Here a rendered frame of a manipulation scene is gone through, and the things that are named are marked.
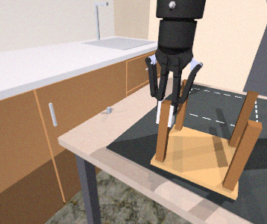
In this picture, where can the dark grey mat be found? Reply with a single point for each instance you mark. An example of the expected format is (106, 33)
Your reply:
(139, 144)

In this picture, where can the wooden stool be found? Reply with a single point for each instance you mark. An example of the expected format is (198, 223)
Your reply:
(204, 159)

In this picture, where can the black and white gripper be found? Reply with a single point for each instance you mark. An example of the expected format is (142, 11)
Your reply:
(176, 39)

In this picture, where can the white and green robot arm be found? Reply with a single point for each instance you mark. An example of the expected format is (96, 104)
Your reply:
(180, 10)

